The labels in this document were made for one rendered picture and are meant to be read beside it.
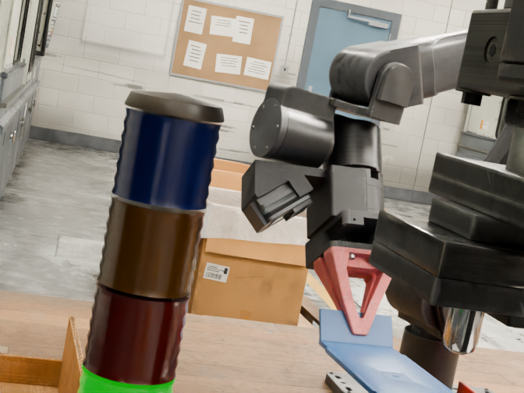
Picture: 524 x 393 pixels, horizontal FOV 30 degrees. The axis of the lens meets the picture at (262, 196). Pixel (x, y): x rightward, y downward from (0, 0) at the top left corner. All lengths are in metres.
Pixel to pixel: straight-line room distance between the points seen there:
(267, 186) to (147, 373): 0.51
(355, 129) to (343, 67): 0.06
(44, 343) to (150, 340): 0.66
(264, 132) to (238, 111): 10.65
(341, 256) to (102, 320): 0.52
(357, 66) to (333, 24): 10.80
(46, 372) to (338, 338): 0.26
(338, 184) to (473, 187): 0.31
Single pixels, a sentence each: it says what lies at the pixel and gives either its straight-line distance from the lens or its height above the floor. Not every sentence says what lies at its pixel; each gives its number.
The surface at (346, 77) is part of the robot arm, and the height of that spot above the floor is 1.22.
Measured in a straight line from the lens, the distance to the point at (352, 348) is 0.87.
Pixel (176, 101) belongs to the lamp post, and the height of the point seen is 1.20.
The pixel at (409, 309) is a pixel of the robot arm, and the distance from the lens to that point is 1.03.
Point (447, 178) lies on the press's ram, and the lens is 0.63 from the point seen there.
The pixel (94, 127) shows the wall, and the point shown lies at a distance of 11.41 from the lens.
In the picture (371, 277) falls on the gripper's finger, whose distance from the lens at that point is 0.92.
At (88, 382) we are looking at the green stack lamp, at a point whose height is 1.08.
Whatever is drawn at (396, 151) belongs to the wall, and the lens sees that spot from 12.07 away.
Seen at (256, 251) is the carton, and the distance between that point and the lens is 4.13.
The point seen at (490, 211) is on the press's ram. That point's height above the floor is 1.16.
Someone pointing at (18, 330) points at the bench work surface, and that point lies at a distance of 1.07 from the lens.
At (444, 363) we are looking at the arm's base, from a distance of 1.05.
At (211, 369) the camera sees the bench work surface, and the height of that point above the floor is 0.90.
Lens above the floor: 1.21
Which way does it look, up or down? 7 degrees down
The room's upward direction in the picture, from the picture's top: 11 degrees clockwise
